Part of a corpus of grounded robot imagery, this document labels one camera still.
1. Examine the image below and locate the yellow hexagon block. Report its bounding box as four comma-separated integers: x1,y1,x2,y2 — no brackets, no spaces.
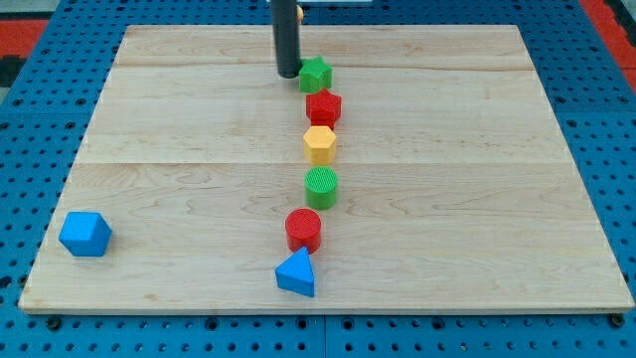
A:
303,125,337,166

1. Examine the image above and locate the red cylinder block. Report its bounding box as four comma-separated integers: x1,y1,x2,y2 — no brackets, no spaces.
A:
284,208,322,254

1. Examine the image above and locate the red star block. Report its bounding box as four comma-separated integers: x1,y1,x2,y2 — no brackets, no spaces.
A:
305,89,342,129

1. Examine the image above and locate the green star block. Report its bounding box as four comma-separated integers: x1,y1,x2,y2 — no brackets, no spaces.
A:
299,56,333,93

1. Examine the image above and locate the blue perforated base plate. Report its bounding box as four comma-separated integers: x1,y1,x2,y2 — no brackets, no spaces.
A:
1,0,635,357

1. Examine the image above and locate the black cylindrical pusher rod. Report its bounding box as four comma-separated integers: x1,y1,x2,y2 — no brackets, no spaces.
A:
270,0,302,79

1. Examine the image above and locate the blue triangle block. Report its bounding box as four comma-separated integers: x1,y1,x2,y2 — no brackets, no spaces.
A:
275,247,315,297

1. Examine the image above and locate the wooden board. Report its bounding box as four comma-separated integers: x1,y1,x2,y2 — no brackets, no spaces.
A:
19,25,634,315

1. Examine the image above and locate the green cylinder block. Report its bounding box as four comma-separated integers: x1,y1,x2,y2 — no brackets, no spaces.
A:
304,166,338,210

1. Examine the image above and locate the blue cube block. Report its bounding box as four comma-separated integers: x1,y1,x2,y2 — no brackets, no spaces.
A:
59,212,112,257

